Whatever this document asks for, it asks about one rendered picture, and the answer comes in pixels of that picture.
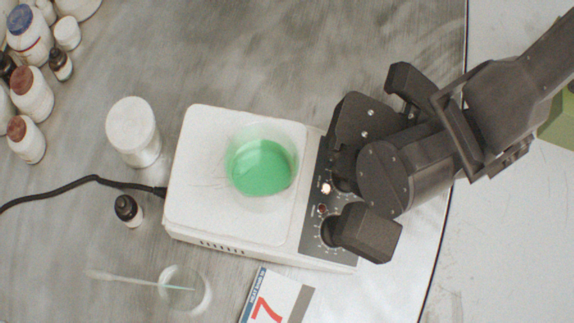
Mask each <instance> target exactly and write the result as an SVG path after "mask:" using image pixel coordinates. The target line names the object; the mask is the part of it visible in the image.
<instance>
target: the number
mask: <svg viewBox="0 0 574 323"><path fill-rule="evenodd" d="M297 285H298V284H296V283H293V282H291V281H288V280H286V279H283V278H281V277H279V276H276V275H274V274H271V273H269V272H266V274H265V276H264V279H263V282H262V284H261V287H260V289H259V292H258V296H257V297H256V300H255V303H254V305H253V308H252V311H251V313H250V316H249V319H248V321H247V323H283V320H284V318H285V316H286V313H287V311H288V308H289V306H290V303H291V300H292V298H293V295H294V293H295V291H296V288H297Z"/></svg>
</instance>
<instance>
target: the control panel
mask: <svg viewBox="0 0 574 323"><path fill-rule="evenodd" d="M324 140H325V136H323V135H321V137H320V143H319V146H318V152H317V156H316V162H315V169H314V173H313V179H312V182H311V188H310V192H309V198H308V202H307V207H306V213H305V217H304V222H303V226H302V232H301V235H300V241H299V246H298V252H297V253H299V254H303V255H306V256H310V257H314V258H318V259H321V260H326V261H331V262H334V263H339V264H342V265H347V266H351V267H357V262H358V259H359V256H358V255H356V254H354V253H352V252H350V251H348V250H346V249H344V248H342V247H329V246H328V245H326V244H325V243H324V241H323V240H322V236H321V228H322V224H323V223H324V221H325V219H326V218H328V217H330V216H333V215H341V212H342V209H343V207H344V206H345V205H346V204H347V203H352V202H356V201H363V202H365V200H363V199H362V198H360V197H358V196H357V195H355V194H353V193H352V192H348V193H345V192H341V191H340V190H338V189H337V188H336V186H335V184H334V182H333V179H332V171H331V166H332V160H331V159H330V158H328V157H326V155H325V154H326V152H327V149H326V147H325V143H324ZM325 184H328V185H329V186H330V190H329V191H328V192H324V190H323V186H324V185H325ZM321 204H323V205H325V207H326V211H325V212H323V213H321V212H320V211H319V206H320V205H321Z"/></svg>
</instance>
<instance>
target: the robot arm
mask: <svg viewBox="0 0 574 323"><path fill-rule="evenodd" d="M567 84H568V90H569V91H570V92H571V93H573V94H574V6H573V7H572V8H571V9H569V10H568V11H567V12H566V13H565V14H564V15H563V16H562V17H561V18H560V19H559V20H558V21H557V22H556V23H555V24H554V25H553V26H552V27H551V28H549V29H548V30H547V31H546V32H545V33H544V34H543V35H542V36H541V37H539V38H538V39H537V40H536V41H535V42H534V43H533V44H532V45H531V46H530V47H529V48H528V49H527V50H526V51H525V52H524V53H523V54H521V55H520V56H511V57H508V58H502V59H499V60H493V59H491V60H486V61H484V62H482V63H480V64H479V65H477V66H476V67H474V68H473V69H471V70H469V71H468V72H467V73H465V74H463V75H462V76H460V77H459V78H457V79H456V80H454V81H453V82H451V83H450V84H448V85H447V86H445V87H444V88H442V89H441V90H440V89H439V88H438V87H437V86H436V85H435V84H434V83H433V82H432V81H431V80H430V79H429V78H427V77H426V76H425V75H423V74H422V73H421V72H420V71H419V70H418V69H416V68H415V67H414V66H412V65H411V64H410V63H407V62H403V61H401V62H397V63H392V64H391V65H390V67H389V71H388V75H387V77H386V81H385V84H384V88H383V89H384V91H385V92H386V93H387V94H388V95H390V94H394V93H395V94H396V95H398V96H399V97H400V98H401V99H403V100H404V102H403V105H402V109H401V112H398V113H397V112H395V111H394V109H393V108H392V107H390V106H388V105H387V104H384V103H382V102H380V101H378V100H376V99H374V98H372V97H370V96H368V95H365V94H363V93H361V92H358V91H350V92H349V93H347V94H346V96H345V97H344V98H343V99H342V100H341V101H340V102H339V103H338V104H337V105H336V106H335V109H334V112H333V116H332V119H331V123H330V125H329V129H328V131H327V134H326V136H325V140H324V143H325V147H326V149H327V152H326V154H325V155H326V157H328V158H330V159H331V160H332V166H331V171H332V172H333V173H334V174H335V176H336V177H337V178H339V179H341V180H342V181H345V182H347V183H348V188H349V190H350V191H351V192H352V193H353V194H355V195H357V196H358V197H360V198H362V199H363V200H365V202H363V201H356V202H352V203H347V204H346V205H345V206H344V207H343V209H342V212H341V215H340V218H339V220H338V223H337V225H336V228H335V230H334V233H333V235H332V240H333V242H334V243H335V244H336V245H338V246H340V247H342V248H344V249H346V250H348V251H350V252H352V253H354V254H356V255H358V256H360V257H362V258H364V259H366V260H368V261H370V262H372V263H374V264H376V265H382V264H385V263H387V262H389V261H391V260H392V257H393V255H394V252H395V249H396V247H397V244H398V241H399V239H400V236H401V233H402V229H403V225H401V224H399V223H398V222H396V221H395V220H394V219H395V218H397V217H399V216H401V215H403V214H405V213H407V212H409V211H411V210H413V209H415V208H417V207H418V206H420V205H422V204H424V203H426V202H427V201H430V200H431V199H433V198H435V197H436V196H438V195H440V194H442V193H443V192H446V191H447V190H448V189H449V188H450V187H451V186H452V185H453V183H454V181H455V180H457V179H463V178H468V181H469V183H470V185H472V184H474V183H475V182H477V181H478V180H480V179H482V178H483V177H485V176H487V175H488V178H489V180H490V181H491V180H492V179H493V178H495V177H496V176H498V175H499V174H500V173H502V172H503V171H504V170H506V169H507V168H509V167H510V166H511V165H512V164H514V163H516V162H517V161H518V160H519V159H521V158H522V157H524V156H525V155H526V154H527V153H528V152H529V149H530V145H531V144H532V142H533V141H534V140H535V138H534V136H533V134H532V133H533V132H534V131H535V130H536V129H537V128H538V127H540V125H542V124H543V123H544V122H545V121H546V120H547V119H548V116H549V113H550V108H551V104H552V99H553V96H554V95H555V94H556V93H558V91H560V90H561V89H562V88H563V87H564V86H566V85H567ZM460 91H461V92H462V93H463V99H464V100H465V102H466V104H467V106H468V108H465V109H462V110H461V109H460V107H459V106H458V104H457V102H456V100H455V99H454V98H450V97H452V96H453V95H456V94H457V93H459V92H460ZM502 152H504V153H503V154H502V155H501V156H499V157H498V158H496V157H497V156H498V155H499V154H501V153H502Z"/></svg>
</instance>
